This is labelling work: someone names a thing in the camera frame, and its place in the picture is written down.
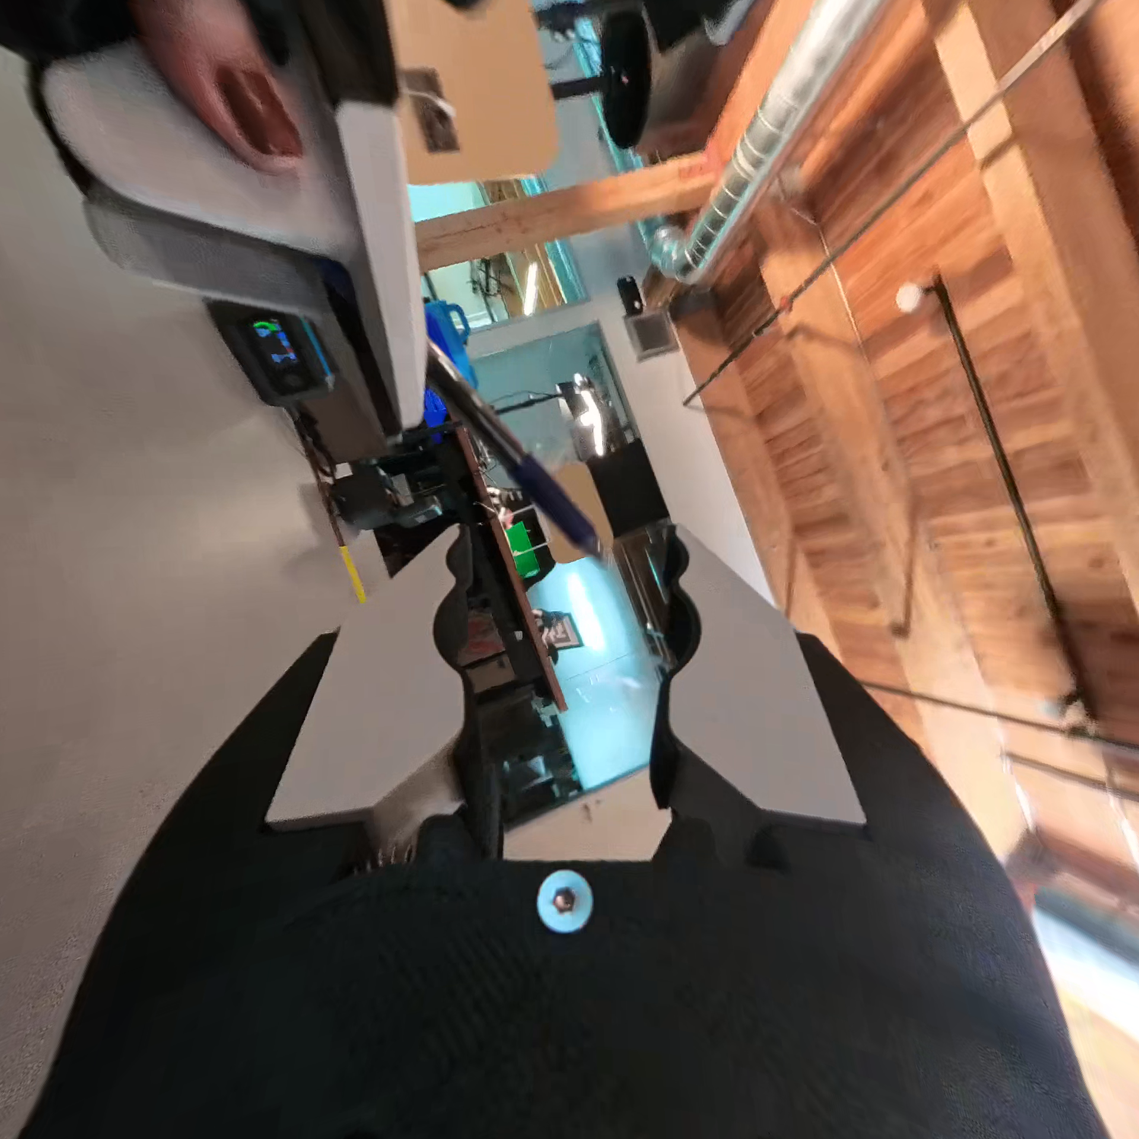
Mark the green bin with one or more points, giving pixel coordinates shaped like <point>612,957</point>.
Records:
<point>523,544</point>

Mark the black and white marker sign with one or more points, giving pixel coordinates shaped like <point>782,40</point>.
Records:
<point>561,631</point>

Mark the large wooden board stand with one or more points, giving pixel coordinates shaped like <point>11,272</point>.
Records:
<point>489,88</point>

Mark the plain wooden post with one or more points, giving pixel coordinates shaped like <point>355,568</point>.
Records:
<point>554,214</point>

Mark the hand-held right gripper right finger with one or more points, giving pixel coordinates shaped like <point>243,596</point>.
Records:
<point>757,712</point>

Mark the studio light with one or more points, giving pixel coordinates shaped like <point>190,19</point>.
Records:
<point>589,425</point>

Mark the blue storage case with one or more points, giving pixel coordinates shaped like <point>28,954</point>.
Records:
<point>445,327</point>

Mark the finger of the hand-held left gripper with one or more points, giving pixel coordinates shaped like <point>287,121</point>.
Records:
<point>213,266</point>
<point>383,266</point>

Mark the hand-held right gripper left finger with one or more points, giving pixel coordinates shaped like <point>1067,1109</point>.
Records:
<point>374,692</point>

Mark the person's left hand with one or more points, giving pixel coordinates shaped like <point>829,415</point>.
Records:
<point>204,62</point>

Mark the blue pen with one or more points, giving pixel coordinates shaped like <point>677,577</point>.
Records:
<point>544,485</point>

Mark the wall vent grille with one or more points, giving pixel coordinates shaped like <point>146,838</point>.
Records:
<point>654,335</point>

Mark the wooden desk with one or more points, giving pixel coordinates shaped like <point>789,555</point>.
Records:
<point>554,675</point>

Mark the yellow tape strip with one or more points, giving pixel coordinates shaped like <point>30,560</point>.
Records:
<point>355,576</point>

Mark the black round disc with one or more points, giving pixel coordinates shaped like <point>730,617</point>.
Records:
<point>627,80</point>

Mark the small black label printer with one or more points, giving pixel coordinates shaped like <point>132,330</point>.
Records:
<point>284,355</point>

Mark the black hanging rod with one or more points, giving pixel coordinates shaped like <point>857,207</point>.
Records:
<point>1008,479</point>

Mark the black wall speaker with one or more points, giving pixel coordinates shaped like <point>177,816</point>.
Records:
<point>630,294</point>

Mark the black square panel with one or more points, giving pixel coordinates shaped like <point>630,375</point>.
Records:
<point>632,490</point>

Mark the plain black charger box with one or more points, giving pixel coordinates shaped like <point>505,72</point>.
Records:
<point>383,499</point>

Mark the silver duct pipe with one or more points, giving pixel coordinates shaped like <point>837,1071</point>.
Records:
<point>757,159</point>

